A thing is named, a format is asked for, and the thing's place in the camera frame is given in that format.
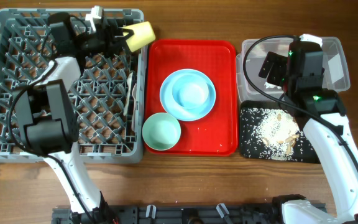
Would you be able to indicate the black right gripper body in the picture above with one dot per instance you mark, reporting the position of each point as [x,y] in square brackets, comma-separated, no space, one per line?
[286,85]

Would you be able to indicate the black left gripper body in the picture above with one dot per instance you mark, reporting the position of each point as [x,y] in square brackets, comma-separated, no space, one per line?
[97,42]

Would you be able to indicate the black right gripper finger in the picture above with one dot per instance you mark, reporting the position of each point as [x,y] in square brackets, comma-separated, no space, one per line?
[278,69]
[269,63]

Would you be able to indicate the yellow plastic cup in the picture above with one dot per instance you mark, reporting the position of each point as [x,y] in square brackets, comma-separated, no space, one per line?
[144,35]

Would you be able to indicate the white plastic fork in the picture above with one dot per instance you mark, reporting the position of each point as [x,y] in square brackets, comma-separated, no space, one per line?
[129,84]

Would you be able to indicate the rice and food scraps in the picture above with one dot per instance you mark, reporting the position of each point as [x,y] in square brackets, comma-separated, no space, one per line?
[275,130]

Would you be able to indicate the small green bowl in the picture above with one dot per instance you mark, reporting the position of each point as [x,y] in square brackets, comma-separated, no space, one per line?
[190,90]

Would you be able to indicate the light blue plate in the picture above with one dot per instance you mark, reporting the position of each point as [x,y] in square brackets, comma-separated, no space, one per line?
[173,108]

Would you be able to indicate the white napkin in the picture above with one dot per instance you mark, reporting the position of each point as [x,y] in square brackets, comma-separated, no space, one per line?
[269,85]

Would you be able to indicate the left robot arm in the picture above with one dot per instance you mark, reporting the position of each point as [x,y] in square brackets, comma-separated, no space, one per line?
[46,120]

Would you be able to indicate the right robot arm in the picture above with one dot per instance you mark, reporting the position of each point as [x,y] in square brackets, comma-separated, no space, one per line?
[321,115]

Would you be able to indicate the grey dishwasher rack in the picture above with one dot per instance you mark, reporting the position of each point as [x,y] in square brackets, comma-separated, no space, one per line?
[98,97]

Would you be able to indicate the clear plastic bin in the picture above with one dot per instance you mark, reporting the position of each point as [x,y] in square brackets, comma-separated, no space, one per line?
[336,74]

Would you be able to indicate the black tray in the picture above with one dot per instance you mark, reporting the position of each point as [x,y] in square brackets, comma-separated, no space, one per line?
[250,146]

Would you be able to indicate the red plastic tray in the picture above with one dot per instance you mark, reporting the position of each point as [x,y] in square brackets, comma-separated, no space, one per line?
[216,134]

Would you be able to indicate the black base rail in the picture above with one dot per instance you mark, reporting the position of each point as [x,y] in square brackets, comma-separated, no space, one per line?
[247,213]

